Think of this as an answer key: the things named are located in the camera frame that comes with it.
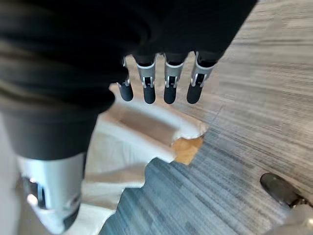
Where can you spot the dark robot foot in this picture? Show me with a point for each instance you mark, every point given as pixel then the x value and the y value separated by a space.
pixel 278 188

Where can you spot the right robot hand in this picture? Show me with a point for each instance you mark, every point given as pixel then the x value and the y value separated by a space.
pixel 73 61

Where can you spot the silver robot leg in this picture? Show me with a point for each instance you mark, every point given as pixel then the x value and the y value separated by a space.
pixel 297 221

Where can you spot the white bedding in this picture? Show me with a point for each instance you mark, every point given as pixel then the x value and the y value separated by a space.
pixel 115 151

